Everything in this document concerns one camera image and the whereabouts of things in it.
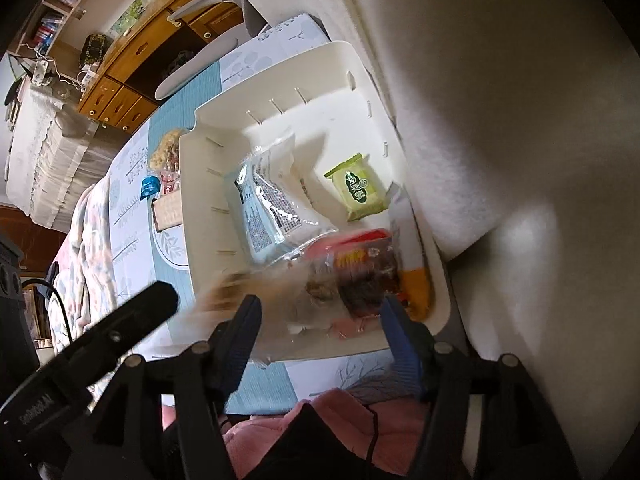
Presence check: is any floral blanket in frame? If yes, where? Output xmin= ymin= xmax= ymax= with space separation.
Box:
xmin=47 ymin=176 xmax=117 ymax=352

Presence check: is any pink trousers leg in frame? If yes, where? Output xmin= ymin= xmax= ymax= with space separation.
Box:
xmin=159 ymin=386 xmax=432 ymax=480

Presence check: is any light blue snack packet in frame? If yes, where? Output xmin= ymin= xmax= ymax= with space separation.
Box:
xmin=224 ymin=130 xmax=336 ymax=266

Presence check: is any white plastic storage bin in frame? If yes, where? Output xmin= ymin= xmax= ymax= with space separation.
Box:
xmin=178 ymin=40 xmax=452 ymax=365

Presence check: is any blue candy wrapper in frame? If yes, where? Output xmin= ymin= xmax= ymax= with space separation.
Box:
xmin=140 ymin=176 xmax=160 ymax=200

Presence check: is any teal white patterned tablecloth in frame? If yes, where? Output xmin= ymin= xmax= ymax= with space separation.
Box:
xmin=46 ymin=12 xmax=426 ymax=416

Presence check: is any grey office chair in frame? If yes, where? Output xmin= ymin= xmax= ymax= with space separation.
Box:
xmin=154 ymin=0 xmax=269 ymax=101

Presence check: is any white orange oat bar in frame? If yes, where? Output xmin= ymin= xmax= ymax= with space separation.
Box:
xmin=386 ymin=183 xmax=434 ymax=322

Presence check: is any round biscuit packet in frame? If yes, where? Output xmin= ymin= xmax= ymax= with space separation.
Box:
xmin=149 ymin=128 xmax=186 ymax=172

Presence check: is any black cable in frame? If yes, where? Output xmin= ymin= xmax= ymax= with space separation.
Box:
xmin=19 ymin=276 xmax=76 ymax=346

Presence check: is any red white snack packet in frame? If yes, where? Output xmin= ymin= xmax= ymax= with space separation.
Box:
xmin=160 ymin=169 xmax=180 ymax=195

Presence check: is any wooden desk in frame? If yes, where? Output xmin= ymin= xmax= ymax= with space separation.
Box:
xmin=77 ymin=0 xmax=246 ymax=136

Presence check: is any white lace bed cover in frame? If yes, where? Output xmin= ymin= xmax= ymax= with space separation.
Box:
xmin=6 ymin=84 xmax=98 ymax=233

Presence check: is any yellow green candy packet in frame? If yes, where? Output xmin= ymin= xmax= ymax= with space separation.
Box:
xmin=324 ymin=153 xmax=386 ymax=222

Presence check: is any clear cracker packet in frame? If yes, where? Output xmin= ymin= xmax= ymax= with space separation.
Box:
xmin=170 ymin=261 xmax=348 ymax=363

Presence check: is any dark brownie red-sealed packet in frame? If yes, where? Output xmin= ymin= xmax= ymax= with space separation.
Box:
xmin=286 ymin=229 xmax=408 ymax=339

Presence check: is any beige wafer packet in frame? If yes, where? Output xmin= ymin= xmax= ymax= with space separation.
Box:
xmin=152 ymin=190 xmax=183 ymax=232

